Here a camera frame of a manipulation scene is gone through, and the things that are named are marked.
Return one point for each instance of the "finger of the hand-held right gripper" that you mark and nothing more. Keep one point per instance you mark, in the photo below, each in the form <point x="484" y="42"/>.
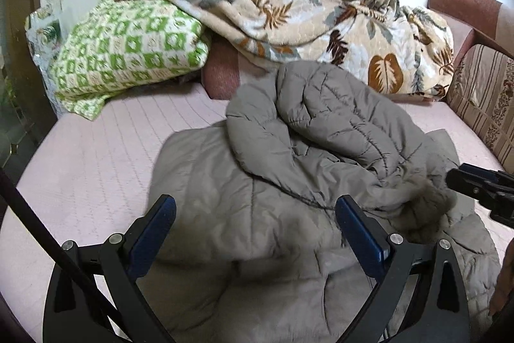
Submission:
<point x="470" y="182"/>

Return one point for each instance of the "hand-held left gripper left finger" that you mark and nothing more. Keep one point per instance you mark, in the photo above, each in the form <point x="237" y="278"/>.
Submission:
<point x="154" y="234"/>

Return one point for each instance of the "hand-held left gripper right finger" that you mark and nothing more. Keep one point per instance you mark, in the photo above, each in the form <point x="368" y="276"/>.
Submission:
<point x="359" y="234"/>

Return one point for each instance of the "grey quilted jacket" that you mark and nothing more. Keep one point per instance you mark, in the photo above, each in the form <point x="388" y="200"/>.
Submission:
<point x="281" y="186"/>

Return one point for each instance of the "pink quilted bed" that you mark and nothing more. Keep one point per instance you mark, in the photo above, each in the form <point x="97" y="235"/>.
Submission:
<point x="100" y="166"/>

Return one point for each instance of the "striped patterned cushion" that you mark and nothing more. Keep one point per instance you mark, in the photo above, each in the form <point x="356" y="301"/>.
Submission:
<point x="486" y="94"/>

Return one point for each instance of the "reddish brown bolster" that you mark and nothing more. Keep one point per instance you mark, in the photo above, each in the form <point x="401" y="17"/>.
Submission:
<point x="219" y="73"/>

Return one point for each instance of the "reddish brown sofa armrest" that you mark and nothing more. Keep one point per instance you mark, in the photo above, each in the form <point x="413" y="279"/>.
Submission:
<point x="461" y="1"/>

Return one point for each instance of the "green checkered pillow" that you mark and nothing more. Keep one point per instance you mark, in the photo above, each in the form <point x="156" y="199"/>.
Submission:
<point x="128" y="53"/>

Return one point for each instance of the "wooden glass-door cabinet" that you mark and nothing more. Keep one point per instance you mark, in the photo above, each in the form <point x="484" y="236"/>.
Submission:
<point x="20" y="86"/>

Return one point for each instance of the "beige leaf-print blanket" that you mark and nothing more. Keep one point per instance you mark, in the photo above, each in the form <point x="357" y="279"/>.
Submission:
<point x="301" y="17"/>

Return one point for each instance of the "floral plastic-wrapped bundle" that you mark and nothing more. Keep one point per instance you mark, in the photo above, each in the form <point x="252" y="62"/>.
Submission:
<point x="40" y="37"/>

